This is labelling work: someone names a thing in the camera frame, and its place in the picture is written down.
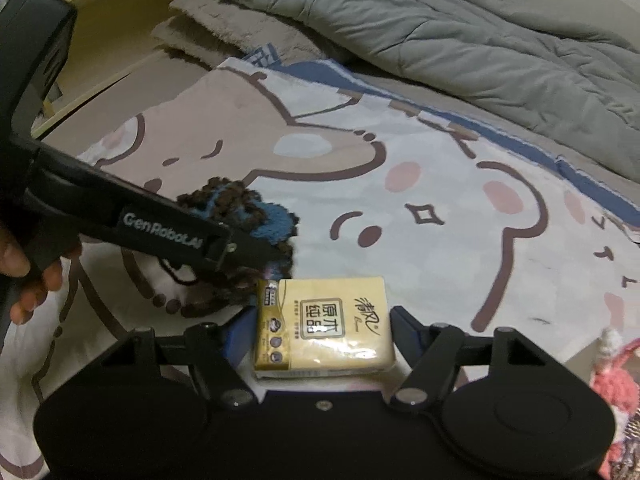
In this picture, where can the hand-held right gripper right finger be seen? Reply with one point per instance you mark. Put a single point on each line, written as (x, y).
(404, 332)

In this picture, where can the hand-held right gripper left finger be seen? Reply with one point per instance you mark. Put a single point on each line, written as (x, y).
(240, 332)

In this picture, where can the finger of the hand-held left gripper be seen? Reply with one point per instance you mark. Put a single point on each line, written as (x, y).
(255, 255)

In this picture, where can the brown and blue crochet scrunchie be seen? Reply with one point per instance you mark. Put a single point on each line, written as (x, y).
(225, 200)

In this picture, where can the yellow tissue pack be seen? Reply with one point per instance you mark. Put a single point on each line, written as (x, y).
(325, 330)

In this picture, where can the person's left hand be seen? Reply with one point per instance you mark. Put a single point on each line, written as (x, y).
(47, 280)

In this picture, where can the printed cartoon blanket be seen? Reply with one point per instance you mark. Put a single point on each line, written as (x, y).
(400, 210)

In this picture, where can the beige fluffy blanket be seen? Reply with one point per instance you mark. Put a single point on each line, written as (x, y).
(240, 30)

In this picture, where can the pink crochet doll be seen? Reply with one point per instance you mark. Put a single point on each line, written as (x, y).
(617, 380)

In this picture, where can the beige bed sheet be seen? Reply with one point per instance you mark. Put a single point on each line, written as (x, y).
(450, 97)

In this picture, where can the grey duvet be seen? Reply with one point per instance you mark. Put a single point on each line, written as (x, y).
(475, 35)

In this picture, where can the wooden bed frame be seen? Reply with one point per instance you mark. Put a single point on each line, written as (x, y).
(125, 35)

